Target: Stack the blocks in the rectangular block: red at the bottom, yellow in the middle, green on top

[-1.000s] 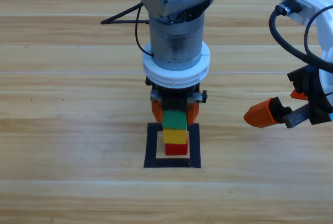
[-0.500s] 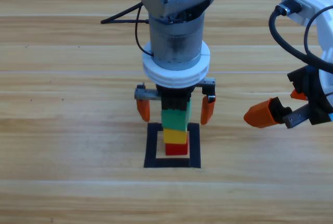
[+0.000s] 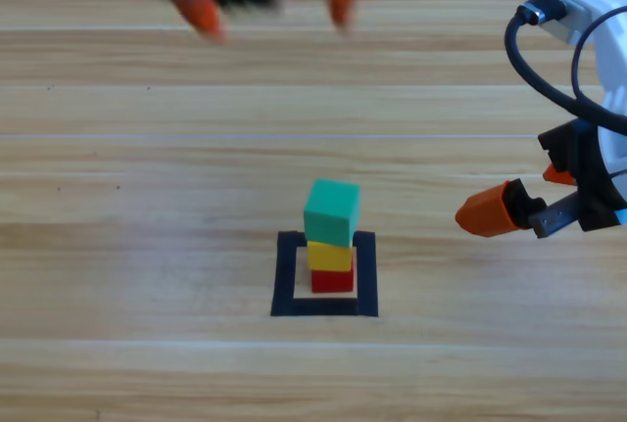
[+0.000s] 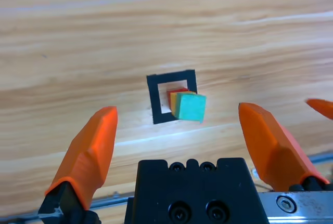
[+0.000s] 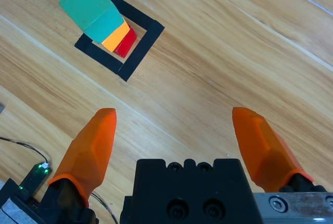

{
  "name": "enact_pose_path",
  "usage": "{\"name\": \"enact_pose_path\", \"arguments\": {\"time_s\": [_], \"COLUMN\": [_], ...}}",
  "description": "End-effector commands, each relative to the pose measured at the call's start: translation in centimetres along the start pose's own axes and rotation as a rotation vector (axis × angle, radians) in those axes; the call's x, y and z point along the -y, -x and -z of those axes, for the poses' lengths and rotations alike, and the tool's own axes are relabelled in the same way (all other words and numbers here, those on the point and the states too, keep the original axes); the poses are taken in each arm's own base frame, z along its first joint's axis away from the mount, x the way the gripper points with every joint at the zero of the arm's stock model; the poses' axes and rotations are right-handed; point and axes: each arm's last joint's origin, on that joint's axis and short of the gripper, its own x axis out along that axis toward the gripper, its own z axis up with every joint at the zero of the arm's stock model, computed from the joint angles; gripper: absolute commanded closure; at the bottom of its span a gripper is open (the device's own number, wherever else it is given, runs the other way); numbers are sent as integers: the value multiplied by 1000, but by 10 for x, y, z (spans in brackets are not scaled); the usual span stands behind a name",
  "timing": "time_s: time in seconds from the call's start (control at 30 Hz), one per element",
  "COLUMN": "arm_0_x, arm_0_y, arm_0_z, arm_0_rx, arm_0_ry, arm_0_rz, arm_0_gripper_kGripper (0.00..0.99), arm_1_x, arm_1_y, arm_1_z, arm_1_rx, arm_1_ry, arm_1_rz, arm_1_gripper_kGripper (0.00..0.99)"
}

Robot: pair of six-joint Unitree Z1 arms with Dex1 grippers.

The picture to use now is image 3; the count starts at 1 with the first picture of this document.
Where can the black tape square outline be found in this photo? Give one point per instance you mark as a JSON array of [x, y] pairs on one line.
[[284, 290]]

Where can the green wooden cube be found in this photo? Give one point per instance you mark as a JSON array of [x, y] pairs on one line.
[[330, 214]]

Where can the red wooden cube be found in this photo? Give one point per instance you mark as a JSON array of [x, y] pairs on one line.
[[332, 281]]

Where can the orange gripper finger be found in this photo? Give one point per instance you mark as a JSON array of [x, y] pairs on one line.
[[203, 11], [558, 176], [342, 1], [490, 211]]

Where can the yellow wooden cube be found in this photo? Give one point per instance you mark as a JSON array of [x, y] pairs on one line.
[[328, 256]]

